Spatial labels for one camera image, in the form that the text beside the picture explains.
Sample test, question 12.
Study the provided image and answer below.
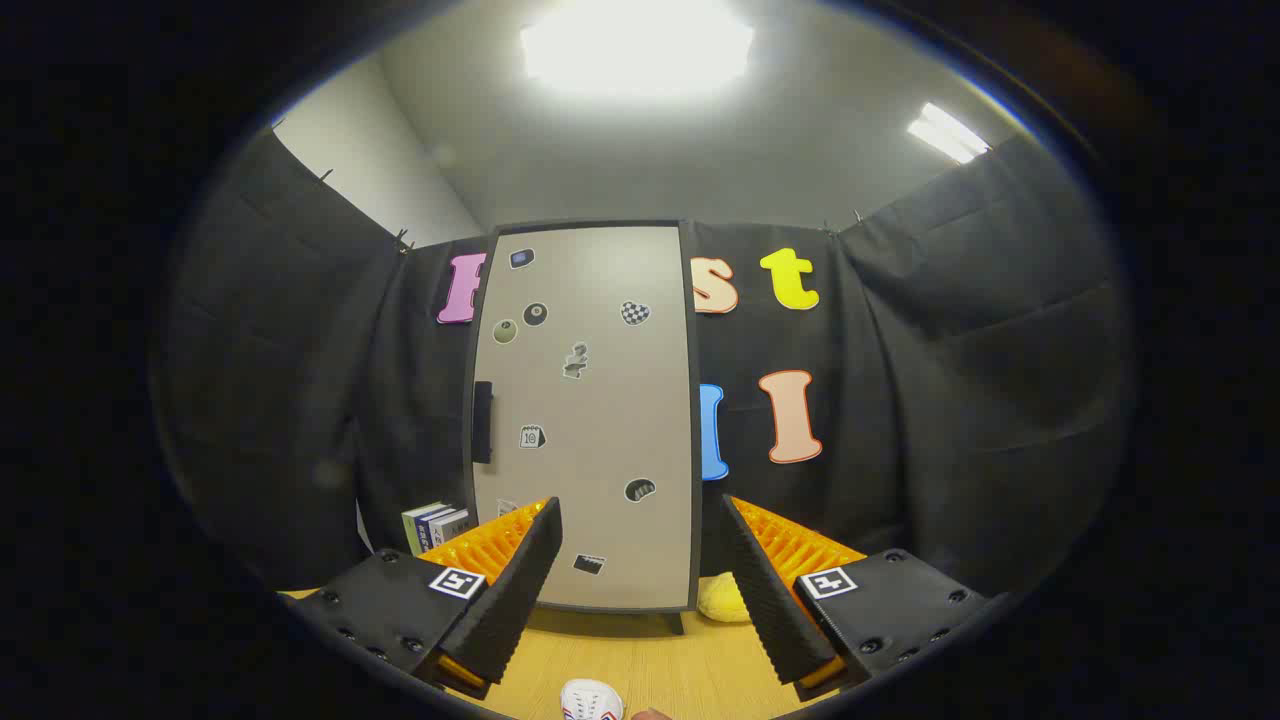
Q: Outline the green spine book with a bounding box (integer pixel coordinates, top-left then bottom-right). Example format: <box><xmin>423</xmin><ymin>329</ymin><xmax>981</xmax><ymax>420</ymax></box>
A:
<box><xmin>402</xmin><ymin>502</ymin><xmax>446</xmax><ymax>556</ymax></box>

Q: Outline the dark grey shoe cabinet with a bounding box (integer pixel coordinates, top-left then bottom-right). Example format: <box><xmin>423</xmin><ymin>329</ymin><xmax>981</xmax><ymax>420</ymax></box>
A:
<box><xmin>463</xmin><ymin>220</ymin><xmax>703</xmax><ymax>636</ymax></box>

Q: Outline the large ceiling light panel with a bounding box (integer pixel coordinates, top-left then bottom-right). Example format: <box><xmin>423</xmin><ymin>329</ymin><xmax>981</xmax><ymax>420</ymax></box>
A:
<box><xmin>520</xmin><ymin>0</ymin><xmax>756</xmax><ymax>101</ymax></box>

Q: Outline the yellow plush toy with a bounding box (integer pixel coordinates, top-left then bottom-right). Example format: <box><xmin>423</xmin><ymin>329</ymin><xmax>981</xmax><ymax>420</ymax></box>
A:
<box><xmin>697</xmin><ymin>575</ymin><xmax>751</xmax><ymax>624</ymax></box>

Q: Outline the black backdrop cloth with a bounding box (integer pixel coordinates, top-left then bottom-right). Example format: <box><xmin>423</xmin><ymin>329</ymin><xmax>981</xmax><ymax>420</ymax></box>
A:
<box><xmin>160</xmin><ymin>130</ymin><xmax>1136</xmax><ymax>601</ymax></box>

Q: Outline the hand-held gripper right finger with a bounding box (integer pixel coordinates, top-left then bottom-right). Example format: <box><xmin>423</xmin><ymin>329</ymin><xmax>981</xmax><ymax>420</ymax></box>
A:
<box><xmin>722</xmin><ymin>495</ymin><xmax>991</xmax><ymax>703</ymax></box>

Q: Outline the narrow ceiling light panel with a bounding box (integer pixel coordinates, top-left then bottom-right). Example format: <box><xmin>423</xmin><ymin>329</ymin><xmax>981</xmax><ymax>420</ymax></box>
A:
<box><xmin>907</xmin><ymin>102</ymin><xmax>991</xmax><ymax>164</ymax></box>

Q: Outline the white canvas shoe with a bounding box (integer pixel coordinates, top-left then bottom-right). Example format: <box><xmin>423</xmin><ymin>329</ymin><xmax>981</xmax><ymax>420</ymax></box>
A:
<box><xmin>560</xmin><ymin>679</ymin><xmax>626</xmax><ymax>720</ymax></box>

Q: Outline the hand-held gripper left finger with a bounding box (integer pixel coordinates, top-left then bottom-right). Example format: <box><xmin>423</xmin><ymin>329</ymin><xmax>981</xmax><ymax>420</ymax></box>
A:
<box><xmin>290</xmin><ymin>497</ymin><xmax>563</xmax><ymax>701</ymax></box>

